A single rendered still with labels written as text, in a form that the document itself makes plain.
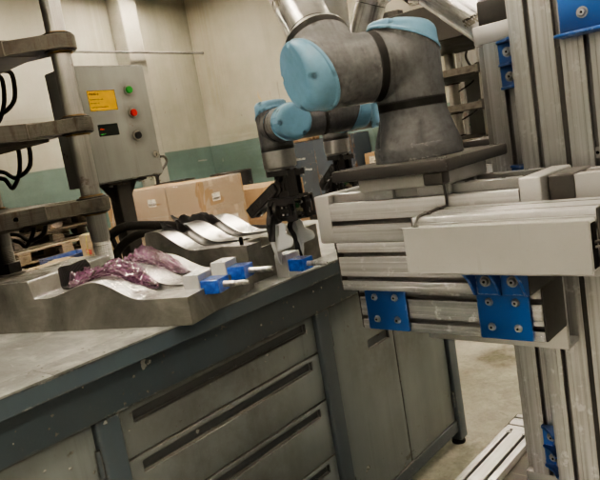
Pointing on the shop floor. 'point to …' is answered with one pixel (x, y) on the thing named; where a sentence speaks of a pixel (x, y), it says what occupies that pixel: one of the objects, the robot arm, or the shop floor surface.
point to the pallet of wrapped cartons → (190, 198)
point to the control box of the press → (114, 134)
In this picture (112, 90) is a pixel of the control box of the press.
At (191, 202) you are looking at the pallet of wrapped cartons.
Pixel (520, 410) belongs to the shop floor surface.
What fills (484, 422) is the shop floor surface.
